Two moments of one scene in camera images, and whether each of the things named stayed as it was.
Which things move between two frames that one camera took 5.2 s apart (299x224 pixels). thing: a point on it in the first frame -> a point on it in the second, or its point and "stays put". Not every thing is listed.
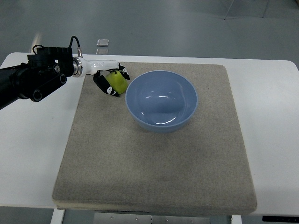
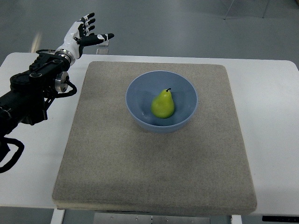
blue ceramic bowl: [161, 101] stays put
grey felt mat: [112, 164] stays put
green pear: [119, 83] -> [162, 105]
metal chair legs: [263, 16] stays put
